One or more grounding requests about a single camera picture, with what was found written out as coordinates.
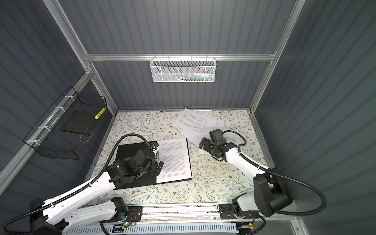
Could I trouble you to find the printed paper sheet back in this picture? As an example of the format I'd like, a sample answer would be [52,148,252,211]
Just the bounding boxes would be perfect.
[173,109,221,146]

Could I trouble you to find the red folder black inside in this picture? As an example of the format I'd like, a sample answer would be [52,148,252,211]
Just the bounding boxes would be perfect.
[113,136,193,190]

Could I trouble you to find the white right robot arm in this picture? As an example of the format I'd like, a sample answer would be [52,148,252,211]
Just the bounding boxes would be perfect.
[199,138,293,217]

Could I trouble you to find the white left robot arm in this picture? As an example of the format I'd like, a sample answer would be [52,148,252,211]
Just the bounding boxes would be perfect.
[29,143,164,235]

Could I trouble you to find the floral patterned table mat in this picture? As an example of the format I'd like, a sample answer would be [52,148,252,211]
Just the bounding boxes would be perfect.
[88,110,267,205]

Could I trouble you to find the yellow green marker pen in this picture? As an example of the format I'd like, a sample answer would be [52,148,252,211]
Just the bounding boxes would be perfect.
[95,107,107,119]

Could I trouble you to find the pens in white basket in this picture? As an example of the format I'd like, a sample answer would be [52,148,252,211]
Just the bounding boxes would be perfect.
[172,72,214,82]

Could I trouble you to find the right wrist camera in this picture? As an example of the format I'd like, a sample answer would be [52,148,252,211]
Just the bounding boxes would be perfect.
[209,129,226,145]

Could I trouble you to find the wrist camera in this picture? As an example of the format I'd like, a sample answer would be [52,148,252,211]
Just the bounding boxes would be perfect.
[209,129,226,145]
[148,141,159,150]

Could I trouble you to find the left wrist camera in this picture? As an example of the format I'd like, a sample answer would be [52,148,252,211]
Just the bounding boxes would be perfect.
[148,141,159,150]

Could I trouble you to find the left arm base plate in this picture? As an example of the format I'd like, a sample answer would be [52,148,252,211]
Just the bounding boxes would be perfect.
[117,206,143,225]

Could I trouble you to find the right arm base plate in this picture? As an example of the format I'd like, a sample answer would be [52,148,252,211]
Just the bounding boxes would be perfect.
[217,204,259,220]

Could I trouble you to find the white ventilated front rail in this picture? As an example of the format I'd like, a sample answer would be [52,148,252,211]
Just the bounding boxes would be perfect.
[66,224,239,235]

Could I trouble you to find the black wire basket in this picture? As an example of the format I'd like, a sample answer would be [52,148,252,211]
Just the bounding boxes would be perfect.
[23,89,107,160]

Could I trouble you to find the white wire mesh basket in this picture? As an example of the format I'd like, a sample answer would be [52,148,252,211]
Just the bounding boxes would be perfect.
[149,57,217,83]

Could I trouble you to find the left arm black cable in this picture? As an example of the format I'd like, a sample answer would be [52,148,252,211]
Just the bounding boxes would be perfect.
[0,133,152,235]

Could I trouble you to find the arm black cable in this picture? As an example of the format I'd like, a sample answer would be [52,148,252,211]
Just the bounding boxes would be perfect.
[0,133,152,235]
[223,130,328,216]

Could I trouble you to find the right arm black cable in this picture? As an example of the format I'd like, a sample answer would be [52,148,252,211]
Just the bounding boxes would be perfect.
[223,130,328,216]

